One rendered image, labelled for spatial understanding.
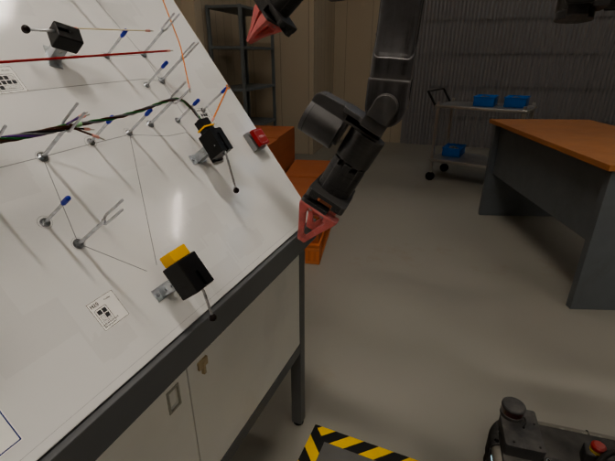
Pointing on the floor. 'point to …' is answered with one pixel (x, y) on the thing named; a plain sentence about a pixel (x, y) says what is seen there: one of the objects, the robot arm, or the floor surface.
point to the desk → (560, 191)
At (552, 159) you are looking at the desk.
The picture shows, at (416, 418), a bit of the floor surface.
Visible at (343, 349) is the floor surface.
